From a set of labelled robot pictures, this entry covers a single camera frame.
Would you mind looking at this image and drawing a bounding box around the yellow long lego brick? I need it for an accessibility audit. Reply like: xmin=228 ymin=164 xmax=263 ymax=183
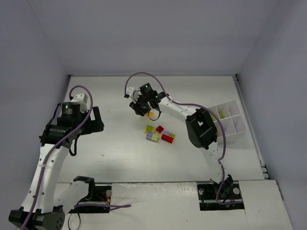
xmin=145 ymin=111 xmax=154 ymax=119

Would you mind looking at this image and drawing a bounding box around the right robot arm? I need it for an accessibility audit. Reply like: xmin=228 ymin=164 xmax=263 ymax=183
xmin=124 ymin=83 xmax=225 ymax=185

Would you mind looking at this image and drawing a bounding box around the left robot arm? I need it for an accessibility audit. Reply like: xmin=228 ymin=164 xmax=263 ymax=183
xmin=9 ymin=102 xmax=104 ymax=230

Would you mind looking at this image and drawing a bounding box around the green square lego brick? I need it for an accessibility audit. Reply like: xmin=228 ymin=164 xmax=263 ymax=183
xmin=145 ymin=126 xmax=155 ymax=130

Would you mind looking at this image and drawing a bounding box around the tan lego brick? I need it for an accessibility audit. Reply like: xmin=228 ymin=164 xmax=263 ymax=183
xmin=143 ymin=129 xmax=155 ymax=134

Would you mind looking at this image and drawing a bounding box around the red square lego brick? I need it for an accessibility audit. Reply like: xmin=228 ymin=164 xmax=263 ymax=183
xmin=156 ymin=126 xmax=164 ymax=134

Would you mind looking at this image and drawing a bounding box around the pale green square lego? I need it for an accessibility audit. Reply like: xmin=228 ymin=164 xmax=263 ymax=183
xmin=151 ymin=134 xmax=159 ymax=142

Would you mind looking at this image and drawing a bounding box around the red long lego brick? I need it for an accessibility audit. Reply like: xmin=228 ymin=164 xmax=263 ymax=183
xmin=161 ymin=134 xmax=174 ymax=144

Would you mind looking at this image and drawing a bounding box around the white divided container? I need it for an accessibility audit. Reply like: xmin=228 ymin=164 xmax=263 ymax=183
xmin=209 ymin=100 xmax=247 ymax=143

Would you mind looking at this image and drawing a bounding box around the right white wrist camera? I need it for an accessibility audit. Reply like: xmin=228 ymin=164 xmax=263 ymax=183
xmin=124 ymin=87 xmax=140 ymax=101

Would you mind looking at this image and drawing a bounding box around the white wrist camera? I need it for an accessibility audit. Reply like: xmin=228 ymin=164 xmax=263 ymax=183
xmin=124 ymin=87 xmax=140 ymax=101
xmin=70 ymin=93 xmax=88 ymax=113

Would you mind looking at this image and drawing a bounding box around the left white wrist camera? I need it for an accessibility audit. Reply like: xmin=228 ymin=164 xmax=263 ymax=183
xmin=70 ymin=93 xmax=88 ymax=113

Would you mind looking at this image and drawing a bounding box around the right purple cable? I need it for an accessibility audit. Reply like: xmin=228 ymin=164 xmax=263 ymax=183
xmin=124 ymin=72 xmax=227 ymax=205

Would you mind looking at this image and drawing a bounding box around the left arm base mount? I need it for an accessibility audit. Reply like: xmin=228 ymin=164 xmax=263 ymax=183
xmin=67 ymin=176 xmax=133 ymax=230

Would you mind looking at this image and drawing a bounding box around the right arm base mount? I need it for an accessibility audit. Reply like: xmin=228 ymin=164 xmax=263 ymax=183
xmin=197 ymin=182 xmax=245 ymax=211

